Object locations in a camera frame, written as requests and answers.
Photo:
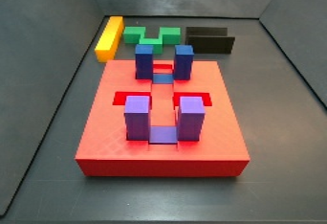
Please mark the black angle bracket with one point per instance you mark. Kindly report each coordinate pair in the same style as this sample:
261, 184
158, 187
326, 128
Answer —
210, 40

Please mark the red board base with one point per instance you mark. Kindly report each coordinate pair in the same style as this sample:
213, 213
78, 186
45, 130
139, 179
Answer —
107, 154

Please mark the dark blue U block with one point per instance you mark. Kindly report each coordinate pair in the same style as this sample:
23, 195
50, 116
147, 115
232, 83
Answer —
145, 64

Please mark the purple U block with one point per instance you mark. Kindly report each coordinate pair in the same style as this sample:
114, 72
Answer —
163, 134

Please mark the long yellow block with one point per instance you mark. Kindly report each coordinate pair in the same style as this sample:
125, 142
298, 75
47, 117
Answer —
110, 39

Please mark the green stepped block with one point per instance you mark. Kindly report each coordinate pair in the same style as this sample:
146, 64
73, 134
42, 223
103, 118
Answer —
170, 36

